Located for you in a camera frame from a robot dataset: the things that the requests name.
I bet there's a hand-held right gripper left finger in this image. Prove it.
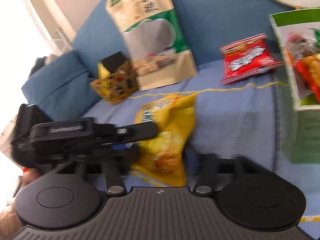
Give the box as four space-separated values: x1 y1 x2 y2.
50 159 125 195

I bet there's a yellow chip bag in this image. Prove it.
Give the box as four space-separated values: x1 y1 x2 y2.
130 92 198 187

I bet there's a blue sofa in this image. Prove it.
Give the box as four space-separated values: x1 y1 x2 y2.
21 0 320 240

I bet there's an orange snack packet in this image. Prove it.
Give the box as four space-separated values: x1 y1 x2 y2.
296 54 320 95

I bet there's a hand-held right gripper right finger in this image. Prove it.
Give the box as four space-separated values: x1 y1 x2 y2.
194 153 272 196

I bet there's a blue cushion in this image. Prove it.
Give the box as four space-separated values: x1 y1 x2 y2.
21 51 100 122

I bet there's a large beige snack pouch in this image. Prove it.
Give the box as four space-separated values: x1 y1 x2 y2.
105 0 199 92

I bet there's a person's left forearm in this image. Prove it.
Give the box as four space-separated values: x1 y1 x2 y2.
0 169 38 234

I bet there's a red checkered-edge snack packet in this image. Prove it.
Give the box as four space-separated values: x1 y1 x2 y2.
219 33 285 85

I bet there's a light blue seat cover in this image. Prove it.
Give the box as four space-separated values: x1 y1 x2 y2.
80 80 320 240

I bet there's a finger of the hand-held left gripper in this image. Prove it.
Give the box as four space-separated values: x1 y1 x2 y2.
114 122 159 143
112 144 140 167

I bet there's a green cardboard box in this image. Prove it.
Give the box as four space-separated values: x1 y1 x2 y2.
269 8 320 164

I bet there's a small black box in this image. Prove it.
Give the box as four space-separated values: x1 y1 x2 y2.
101 52 128 72

